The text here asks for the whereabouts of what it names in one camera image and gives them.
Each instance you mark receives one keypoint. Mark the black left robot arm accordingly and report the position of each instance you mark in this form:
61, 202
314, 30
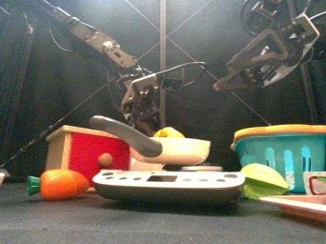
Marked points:
91, 35

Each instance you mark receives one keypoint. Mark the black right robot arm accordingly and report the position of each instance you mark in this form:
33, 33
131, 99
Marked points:
271, 11

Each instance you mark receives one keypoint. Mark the wooden drawer box red front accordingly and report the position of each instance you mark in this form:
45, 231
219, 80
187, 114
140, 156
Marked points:
87, 152

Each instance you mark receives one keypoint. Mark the yellow toy fruit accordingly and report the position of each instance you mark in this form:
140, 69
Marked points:
168, 132

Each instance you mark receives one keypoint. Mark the grey white toy stove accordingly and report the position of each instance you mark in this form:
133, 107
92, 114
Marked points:
170, 186

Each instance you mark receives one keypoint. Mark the teal basket orange rim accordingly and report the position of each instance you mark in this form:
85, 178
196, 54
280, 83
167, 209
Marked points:
279, 152

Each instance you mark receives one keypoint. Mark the orange toy carrot green top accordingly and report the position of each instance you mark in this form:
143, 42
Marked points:
57, 184

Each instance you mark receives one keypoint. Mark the green toy lettuce leaf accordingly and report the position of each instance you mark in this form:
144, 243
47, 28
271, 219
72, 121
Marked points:
263, 181

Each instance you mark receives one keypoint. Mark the small white picture block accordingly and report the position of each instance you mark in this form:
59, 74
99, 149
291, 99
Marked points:
315, 183

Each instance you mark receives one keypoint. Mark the pink plastic tray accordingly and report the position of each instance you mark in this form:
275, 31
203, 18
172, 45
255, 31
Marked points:
299, 206

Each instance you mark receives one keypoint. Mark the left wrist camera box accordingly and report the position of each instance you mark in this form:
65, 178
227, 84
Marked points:
172, 82

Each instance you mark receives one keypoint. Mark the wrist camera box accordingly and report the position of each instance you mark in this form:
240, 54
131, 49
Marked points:
304, 28
172, 82

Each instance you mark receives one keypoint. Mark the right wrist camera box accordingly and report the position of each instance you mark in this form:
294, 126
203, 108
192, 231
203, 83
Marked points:
304, 28

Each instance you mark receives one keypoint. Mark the vertical metal frame pole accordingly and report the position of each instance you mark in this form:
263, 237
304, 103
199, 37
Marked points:
162, 47

